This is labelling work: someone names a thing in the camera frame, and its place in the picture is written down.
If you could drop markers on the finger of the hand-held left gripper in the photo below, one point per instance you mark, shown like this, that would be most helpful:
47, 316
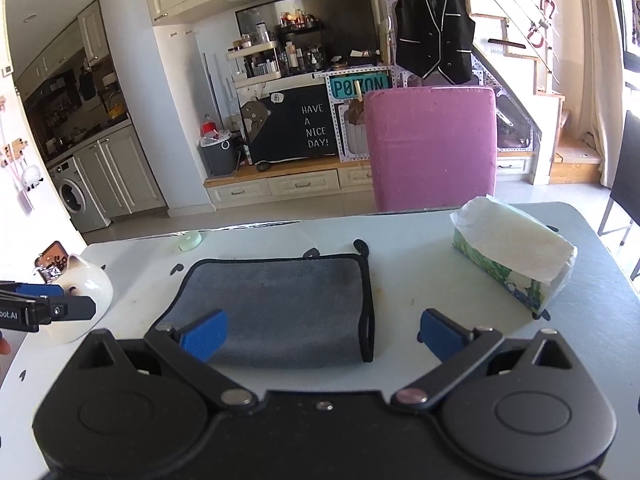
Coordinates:
35, 289
65, 309

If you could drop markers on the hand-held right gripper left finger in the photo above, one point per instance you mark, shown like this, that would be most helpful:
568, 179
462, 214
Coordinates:
205, 336

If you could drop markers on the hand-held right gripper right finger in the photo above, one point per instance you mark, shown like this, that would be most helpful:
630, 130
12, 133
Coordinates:
442, 336

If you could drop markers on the grey towel with black trim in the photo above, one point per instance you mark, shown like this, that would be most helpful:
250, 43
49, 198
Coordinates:
280, 300

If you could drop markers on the white cat-shaped ceramic cup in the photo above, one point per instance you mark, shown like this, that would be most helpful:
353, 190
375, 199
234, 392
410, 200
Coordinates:
87, 285

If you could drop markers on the pale green round lid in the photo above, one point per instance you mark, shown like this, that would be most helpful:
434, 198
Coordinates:
188, 241

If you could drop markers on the silver washing machine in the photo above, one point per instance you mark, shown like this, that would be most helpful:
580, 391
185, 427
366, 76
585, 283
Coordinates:
77, 195

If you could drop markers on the white sheep plush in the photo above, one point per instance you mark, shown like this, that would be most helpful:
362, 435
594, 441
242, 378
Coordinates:
32, 177

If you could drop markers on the green and white tissue pack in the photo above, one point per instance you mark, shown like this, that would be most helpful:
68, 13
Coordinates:
510, 240

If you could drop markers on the cream kitchen base cabinet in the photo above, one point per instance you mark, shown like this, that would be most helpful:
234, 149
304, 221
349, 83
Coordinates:
120, 175

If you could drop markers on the cream low drawer cabinet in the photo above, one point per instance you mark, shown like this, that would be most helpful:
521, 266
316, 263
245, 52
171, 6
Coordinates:
295, 182

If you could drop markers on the grey trash bin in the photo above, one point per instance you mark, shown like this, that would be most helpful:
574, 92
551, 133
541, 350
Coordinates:
219, 156

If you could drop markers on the pink upholstered chair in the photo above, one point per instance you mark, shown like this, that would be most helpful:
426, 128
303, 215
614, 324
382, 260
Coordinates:
430, 145

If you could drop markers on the black lettered cloth cover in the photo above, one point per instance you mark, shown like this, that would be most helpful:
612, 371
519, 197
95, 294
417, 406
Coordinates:
295, 125

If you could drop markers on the wooden staircase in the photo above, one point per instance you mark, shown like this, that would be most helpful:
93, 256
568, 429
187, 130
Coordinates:
570, 145

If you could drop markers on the black dining chair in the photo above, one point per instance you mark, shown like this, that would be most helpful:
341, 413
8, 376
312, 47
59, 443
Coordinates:
625, 170

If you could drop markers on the teal plate sign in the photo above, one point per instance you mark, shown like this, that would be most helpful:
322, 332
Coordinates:
357, 86

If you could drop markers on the white cosmetics rack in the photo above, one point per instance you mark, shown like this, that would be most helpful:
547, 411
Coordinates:
252, 62

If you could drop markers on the black cosmetics rack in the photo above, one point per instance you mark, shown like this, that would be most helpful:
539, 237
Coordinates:
302, 45

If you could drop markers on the black vest with white piping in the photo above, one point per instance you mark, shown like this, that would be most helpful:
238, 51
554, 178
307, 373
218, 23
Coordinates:
432, 20

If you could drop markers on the wooden wall hook rack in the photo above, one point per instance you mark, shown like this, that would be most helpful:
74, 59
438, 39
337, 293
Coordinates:
12, 150

